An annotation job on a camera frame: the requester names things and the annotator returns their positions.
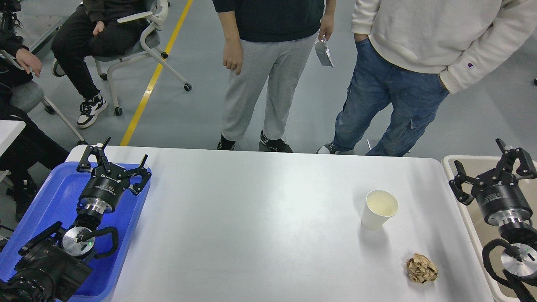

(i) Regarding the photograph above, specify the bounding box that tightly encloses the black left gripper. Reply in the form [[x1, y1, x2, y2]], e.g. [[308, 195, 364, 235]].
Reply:
[[76, 136, 152, 210]]

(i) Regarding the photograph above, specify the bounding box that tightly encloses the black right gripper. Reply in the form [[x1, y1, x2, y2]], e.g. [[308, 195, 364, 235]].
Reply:
[[448, 138, 537, 227]]

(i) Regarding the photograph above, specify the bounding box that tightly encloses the white paper cup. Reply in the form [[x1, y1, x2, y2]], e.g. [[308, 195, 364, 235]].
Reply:
[[361, 190, 399, 231]]

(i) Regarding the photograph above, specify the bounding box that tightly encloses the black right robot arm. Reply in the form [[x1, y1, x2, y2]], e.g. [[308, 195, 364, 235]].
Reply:
[[449, 138, 536, 302]]

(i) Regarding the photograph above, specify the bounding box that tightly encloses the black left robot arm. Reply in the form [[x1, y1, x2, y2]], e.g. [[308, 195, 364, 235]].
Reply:
[[1, 145, 152, 302]]

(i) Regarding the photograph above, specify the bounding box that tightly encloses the blue plastic tray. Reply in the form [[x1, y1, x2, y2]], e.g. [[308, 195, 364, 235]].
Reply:
[[0, 162, 151, 302]]

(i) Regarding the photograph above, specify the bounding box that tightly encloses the person at left edge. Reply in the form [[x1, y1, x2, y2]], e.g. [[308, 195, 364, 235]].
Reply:
[[0, 29, 70, 223]]

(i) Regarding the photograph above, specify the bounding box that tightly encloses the white side table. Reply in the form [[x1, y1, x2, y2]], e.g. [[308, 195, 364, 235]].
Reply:
[[0, 120, 25, 156]]

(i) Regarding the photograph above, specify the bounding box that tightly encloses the grey chair at left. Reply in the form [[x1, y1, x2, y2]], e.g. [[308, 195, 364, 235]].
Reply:
[[0, 49, 88, 146]]

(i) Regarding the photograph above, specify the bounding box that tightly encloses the crumpled brown paper ball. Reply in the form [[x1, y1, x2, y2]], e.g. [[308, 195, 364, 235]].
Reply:
[[406, 253, 438, 284]]

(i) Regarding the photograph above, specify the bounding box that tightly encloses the white office chair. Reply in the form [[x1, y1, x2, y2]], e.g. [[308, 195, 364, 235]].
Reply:
[[51, 0, 193, 117]]

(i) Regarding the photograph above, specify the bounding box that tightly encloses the seated person in black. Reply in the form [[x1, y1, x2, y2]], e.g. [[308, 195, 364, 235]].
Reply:
[[51, 0, 146, 128]]

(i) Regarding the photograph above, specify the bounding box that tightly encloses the person in white hoodie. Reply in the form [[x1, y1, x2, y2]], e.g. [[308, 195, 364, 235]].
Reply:
[[317, 0, 537, 156]]

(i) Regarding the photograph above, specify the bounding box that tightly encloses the person in grey sweatpants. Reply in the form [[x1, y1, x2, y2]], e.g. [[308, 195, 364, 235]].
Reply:
[[213, 0, 337, 153]]

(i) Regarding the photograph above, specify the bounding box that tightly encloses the silver foil packet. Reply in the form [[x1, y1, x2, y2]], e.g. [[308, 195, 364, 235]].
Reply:
[[314, 36, 334, 68]]

